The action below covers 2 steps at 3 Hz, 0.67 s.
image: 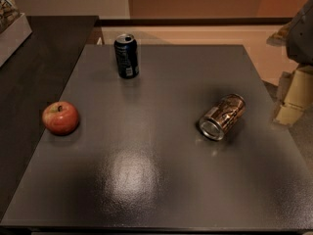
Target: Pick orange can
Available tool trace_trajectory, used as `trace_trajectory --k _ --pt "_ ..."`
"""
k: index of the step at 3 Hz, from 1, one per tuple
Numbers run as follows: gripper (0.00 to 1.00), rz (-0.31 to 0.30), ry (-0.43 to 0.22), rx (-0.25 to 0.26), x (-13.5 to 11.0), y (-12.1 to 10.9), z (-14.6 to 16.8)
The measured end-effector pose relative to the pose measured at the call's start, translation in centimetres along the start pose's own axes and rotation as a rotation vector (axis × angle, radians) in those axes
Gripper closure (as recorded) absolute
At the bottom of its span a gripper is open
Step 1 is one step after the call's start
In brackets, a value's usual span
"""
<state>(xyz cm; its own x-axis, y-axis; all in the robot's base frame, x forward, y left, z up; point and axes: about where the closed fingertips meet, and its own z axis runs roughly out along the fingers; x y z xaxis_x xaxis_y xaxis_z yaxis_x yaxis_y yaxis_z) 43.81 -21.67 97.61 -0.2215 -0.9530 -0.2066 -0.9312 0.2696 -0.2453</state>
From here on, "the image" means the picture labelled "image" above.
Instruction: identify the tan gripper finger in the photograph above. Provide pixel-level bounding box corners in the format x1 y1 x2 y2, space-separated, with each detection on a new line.
266 23 291 46
274 65 313 125

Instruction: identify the dark blue soda can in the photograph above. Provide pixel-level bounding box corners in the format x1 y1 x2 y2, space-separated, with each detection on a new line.
114 34 139 79

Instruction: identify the red apple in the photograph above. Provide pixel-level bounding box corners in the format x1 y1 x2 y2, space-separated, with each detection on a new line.
42 101 79 135

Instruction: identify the white box with snacks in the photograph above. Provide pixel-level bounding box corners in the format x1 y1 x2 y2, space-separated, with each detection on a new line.
0 0 32 67

